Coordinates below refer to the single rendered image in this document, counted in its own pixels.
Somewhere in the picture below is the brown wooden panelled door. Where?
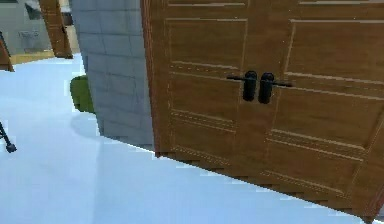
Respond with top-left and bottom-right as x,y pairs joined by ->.
140,0 -> 272,183
245,0 -> 384,224

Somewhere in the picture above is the green rounded object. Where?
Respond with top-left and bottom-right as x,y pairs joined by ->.
69,75 -> 96,114

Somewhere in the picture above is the black door lever handle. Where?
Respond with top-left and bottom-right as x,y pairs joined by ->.
226,70 -> 258,102
258,72 -> 294,105

